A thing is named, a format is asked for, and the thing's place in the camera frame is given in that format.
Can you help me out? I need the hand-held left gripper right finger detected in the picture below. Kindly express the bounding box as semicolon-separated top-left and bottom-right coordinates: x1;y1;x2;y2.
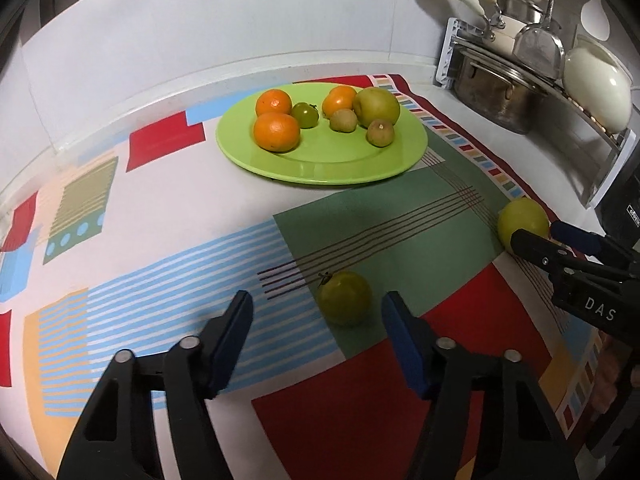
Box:
381;290;581;480

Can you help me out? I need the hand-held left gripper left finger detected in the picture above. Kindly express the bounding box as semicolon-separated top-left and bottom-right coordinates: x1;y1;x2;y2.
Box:
56;290;253;480

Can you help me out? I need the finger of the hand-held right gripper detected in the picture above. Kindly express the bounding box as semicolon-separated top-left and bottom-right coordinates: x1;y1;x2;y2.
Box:
550;221;640;281
510;228;591;283

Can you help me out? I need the green apple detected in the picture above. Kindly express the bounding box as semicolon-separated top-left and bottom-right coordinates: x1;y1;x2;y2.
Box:
353;87;401;129
497;197;551;253

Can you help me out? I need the green tomato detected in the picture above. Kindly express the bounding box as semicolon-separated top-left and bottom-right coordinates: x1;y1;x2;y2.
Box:
291;102;319;129
317;271;372;326

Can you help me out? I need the green plate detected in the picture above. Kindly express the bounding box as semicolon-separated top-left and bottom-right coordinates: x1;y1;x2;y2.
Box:
216;82;429;185

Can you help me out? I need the brown kiwi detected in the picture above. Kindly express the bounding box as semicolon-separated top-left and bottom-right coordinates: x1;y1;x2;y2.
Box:
366;119;395;147
329;108;358;134

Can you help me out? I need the orange mandarin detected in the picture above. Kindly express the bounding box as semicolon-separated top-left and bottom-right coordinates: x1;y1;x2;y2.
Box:
255;89;293;117
321;86;357;117
253;112;301;153

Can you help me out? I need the person's right hand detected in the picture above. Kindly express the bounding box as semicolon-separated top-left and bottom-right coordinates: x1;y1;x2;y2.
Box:
595;332;640;406

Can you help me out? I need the colourful printed tablecloth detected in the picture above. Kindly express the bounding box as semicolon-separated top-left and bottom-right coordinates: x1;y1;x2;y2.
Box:
0;74;623;480

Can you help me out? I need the large steel pot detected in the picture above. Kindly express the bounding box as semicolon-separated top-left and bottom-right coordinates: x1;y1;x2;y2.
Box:
452;42;541;135

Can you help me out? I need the steel ladle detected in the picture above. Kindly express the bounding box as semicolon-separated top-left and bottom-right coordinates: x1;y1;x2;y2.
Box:
511;0;566;81

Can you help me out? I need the white and steel dish rack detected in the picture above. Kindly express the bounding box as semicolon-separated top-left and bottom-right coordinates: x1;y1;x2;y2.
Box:
432;17;640;209

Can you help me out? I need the white rice paddle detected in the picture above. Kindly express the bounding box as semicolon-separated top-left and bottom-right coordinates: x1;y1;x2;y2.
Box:
580;0;611;41

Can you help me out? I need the steel pot with lid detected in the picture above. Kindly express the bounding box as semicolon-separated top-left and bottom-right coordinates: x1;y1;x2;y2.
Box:
492;0;548;28

